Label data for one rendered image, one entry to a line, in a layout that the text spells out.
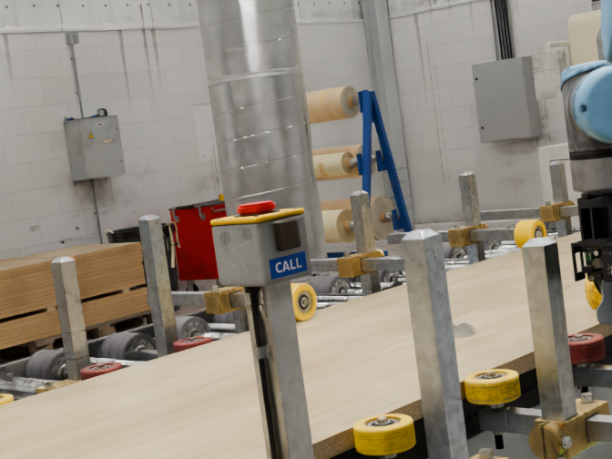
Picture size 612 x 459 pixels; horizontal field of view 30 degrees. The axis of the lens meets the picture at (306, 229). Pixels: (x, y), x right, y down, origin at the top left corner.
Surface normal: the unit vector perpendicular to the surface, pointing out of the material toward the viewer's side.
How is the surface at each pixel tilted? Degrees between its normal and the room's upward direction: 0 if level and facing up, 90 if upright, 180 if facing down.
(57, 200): 90
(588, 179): 90
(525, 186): 90
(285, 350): 90
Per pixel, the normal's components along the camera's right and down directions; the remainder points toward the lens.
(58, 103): 0.73, -0.04
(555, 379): -0.69, 0.15
